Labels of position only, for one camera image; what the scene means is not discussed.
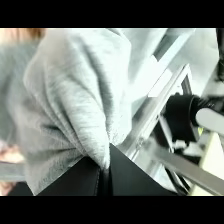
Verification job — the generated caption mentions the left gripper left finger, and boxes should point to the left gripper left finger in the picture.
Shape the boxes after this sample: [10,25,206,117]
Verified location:
[37,155,105,197]

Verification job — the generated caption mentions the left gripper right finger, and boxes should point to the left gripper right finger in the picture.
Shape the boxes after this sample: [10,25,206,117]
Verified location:
[103,143,178,197]

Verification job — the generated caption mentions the grey sweatshirt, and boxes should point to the grey sweatshirt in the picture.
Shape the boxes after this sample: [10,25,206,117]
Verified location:
[0,28,134,197]

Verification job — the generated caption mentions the silver frame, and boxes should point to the silver frame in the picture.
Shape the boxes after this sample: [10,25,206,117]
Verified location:
[118,28,224,197]

